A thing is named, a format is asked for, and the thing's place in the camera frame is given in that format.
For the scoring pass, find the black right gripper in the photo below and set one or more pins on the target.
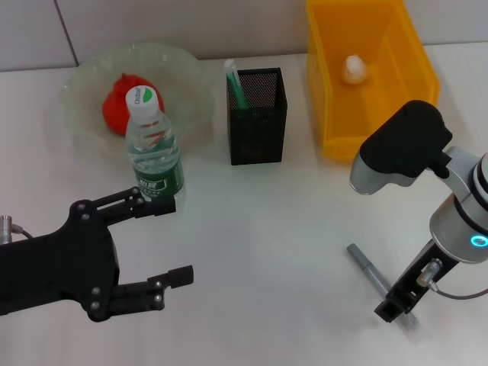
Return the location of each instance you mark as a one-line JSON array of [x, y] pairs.
[[415, 274]]

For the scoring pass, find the grey marker pen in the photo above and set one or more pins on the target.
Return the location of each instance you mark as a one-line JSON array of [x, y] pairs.
[[366, 267]]

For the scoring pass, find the green glass fruit plate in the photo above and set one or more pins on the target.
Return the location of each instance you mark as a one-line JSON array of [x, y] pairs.
[[183, 106]]

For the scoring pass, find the black mesh pen holder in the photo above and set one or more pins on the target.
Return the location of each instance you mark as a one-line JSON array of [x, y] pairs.
[[255, 133]]

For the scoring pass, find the white paper ball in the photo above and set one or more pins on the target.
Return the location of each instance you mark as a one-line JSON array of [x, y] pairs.
[[354, 70]]

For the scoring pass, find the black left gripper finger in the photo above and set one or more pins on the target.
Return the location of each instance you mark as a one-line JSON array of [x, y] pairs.
[[179, 277], [162, 207]]

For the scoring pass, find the green utility knife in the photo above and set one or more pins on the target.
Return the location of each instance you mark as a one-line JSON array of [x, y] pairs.
[[238, 91]]

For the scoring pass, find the clear green-label water bottle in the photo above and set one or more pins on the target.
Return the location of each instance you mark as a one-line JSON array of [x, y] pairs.
[[156, 152]]

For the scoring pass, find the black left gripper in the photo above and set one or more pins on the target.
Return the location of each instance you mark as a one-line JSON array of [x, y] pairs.
[[53, 270]]

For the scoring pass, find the yellow plastic bin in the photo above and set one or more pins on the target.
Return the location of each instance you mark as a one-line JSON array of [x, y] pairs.
[[381, 95]]

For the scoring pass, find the red tomato-shaped toy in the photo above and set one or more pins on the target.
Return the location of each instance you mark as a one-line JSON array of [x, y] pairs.
[[114, 110]]

